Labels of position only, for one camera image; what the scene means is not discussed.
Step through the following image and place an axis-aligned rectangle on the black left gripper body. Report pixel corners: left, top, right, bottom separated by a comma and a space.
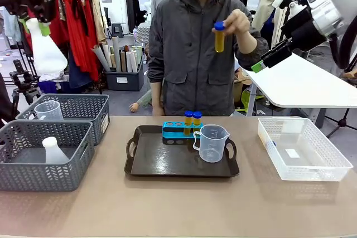
6, 0, 57, 24

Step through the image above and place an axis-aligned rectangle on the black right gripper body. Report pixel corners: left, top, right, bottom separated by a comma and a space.
281, 6, 329, 53

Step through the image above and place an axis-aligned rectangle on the white conical flask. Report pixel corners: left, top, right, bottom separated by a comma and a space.
25, 17, 69, 74
41, 137, 70, 164

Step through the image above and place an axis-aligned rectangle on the yellow test tube blue cap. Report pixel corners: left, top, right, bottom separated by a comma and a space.
214, 21, 226, 54
192, 111, 203, 134
184, 110, 195, 136

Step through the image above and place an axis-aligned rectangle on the clear plastic measuring cup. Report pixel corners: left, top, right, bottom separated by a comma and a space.
33, 100, 64, 121
192, 124, 231, 163

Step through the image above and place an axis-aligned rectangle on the person's right forearm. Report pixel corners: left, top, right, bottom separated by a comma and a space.
150, 81, 164, 108

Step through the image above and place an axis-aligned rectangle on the person's left hand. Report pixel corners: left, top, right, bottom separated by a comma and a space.
222, 8, 259, 55

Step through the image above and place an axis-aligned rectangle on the light gray hanging garment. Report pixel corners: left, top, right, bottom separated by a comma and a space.
2, 6, 23, 44

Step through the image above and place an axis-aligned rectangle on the red dress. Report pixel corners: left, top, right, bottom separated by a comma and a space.
23, 0, 70, 55

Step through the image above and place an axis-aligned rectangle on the cream coat with black trim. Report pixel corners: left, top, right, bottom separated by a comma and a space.
271, 0, 296, 51

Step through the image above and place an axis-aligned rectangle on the brown cardboard box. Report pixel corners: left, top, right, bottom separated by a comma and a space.
233, 69, 252, 105

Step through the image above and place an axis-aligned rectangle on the lime green chair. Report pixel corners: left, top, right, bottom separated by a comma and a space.
240, 89, 264, 110

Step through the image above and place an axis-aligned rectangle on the white table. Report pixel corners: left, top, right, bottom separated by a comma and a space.
234, 50, 357, 132

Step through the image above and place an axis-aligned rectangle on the mannequin in beige coat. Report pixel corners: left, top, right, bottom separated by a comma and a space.
252, 0, 288, 51

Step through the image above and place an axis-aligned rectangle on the red pleated skirt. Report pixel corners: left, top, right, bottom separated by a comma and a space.
61, 0, 102, 81

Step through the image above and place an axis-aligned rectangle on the beige hanging garment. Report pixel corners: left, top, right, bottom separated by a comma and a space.
88, 0, 108, 44

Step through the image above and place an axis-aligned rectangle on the black clothes rack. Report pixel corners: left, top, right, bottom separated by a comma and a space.
41, 0, 103, 94

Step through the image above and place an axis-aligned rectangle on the navy blue cloth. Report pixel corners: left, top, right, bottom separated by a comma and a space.
68, 50, 93, 90

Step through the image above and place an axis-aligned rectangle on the black step stool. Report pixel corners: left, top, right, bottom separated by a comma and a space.
111, 22, 124, 37

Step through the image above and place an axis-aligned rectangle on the tall gray paper roll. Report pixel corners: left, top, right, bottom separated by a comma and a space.
112, 36, 122, 72

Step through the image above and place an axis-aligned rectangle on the person in gray jacket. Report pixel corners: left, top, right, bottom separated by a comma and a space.
147, 0, 270, 116

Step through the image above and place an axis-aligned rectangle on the gray plastic basket with label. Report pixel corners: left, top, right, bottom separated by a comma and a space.
16, 94, 110, 147

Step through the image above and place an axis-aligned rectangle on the dark gray storage bin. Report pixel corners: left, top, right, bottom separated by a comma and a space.
104, 56, 145, 91

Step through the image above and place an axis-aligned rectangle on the black light stand tripod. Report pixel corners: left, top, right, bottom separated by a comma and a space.
325, 108, 357, 139

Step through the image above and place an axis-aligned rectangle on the houndstooth patterned box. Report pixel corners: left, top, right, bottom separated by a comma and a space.
136, 22, 153, 45

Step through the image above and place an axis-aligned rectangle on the blue test tube rack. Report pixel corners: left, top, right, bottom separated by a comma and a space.
162, 121, 205, 145

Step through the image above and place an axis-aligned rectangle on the mannequin arm green sleeve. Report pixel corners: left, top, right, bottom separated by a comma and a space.
129, 89, 153, 112

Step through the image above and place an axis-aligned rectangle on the white plastic basket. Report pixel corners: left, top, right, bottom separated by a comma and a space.
257, 117, 354, 182

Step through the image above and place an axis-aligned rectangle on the dark brown serving tray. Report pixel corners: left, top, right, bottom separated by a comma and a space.
124, 125, 240, 178

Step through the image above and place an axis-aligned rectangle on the large gray plastic basket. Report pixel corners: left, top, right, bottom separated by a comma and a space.
0, 120, 96, 192

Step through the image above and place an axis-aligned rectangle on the black hanging strap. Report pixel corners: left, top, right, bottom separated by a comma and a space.
71, 0, 90, 37

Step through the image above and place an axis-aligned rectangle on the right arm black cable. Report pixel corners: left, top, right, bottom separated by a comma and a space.
328, 12, 357, 72

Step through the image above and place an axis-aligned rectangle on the black camera tripod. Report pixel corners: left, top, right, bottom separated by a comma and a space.
9, 59, 42, 118

